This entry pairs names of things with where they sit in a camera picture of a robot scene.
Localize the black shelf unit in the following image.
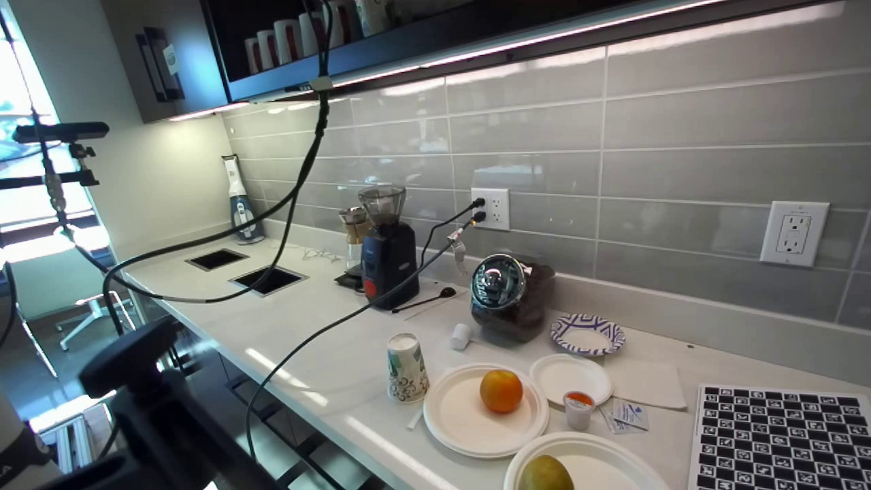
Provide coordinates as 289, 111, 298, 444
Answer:
97, 0, 820, 126

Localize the under-shelf light strip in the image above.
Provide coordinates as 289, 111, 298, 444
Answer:
166, 0, 851, 126

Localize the black coffee grinder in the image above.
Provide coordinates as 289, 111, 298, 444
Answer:
357, 182, 422, 312

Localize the black spoon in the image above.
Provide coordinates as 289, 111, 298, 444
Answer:
390, 285, 460, 316

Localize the white outlet with plugs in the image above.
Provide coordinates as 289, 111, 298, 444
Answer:
469, 186, 512, 231

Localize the clear glass jar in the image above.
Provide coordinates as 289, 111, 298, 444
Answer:
338, 202, 376, 270

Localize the chrome domed brown appliance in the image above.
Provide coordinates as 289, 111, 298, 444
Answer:
469, 251, 558, 346

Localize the small white shaker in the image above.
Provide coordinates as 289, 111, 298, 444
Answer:
450, 322, 477, 354

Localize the orange fruit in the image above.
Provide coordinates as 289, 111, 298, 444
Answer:
477, 367, 526, 416

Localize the large white paper plate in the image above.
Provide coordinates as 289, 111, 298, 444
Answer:
422, 361, 552, 459

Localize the blue patterned paper bowl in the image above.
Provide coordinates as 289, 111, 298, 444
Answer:
548, 309, 628, 358

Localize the small white paper plate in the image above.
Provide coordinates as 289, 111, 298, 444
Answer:
528, 350, 616, 409

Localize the clear spray bottle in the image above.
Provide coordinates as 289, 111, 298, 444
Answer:
218, 150, 266, 245

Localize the small cup of red sauce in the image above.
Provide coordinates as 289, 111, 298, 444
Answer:
561, 388, 598, 432

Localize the yellow green lemon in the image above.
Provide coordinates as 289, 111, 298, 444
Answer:
516, 451, 576, 490

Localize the white paper napkin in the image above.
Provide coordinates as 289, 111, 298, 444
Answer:
606, 358, 689, 414

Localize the small sauce packet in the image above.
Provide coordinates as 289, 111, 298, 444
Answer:
609, 401, 654, 435

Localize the white plate under lemon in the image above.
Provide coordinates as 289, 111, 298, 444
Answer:
504, 429, 671, 490

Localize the white chair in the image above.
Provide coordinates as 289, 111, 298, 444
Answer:
0, 247, 145, 350

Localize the black white checkerboard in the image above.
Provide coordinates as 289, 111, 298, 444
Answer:
689, 384, 871, 490

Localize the long black power cord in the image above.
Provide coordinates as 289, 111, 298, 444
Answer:
241, 209, 489, 465

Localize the black grinder power cord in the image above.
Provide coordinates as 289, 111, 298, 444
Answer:
417, 196, 489, 254

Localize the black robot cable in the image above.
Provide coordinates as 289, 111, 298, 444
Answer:
101, 0, 335, 335

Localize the black camera on tripod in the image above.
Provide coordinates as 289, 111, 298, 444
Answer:
77, 312, 294, 490

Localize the black bracket on cabinet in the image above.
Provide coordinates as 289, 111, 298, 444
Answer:
134, 24, 187, 104

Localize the white empty wall outlet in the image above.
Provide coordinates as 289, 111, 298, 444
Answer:
760, 199, 832, 270

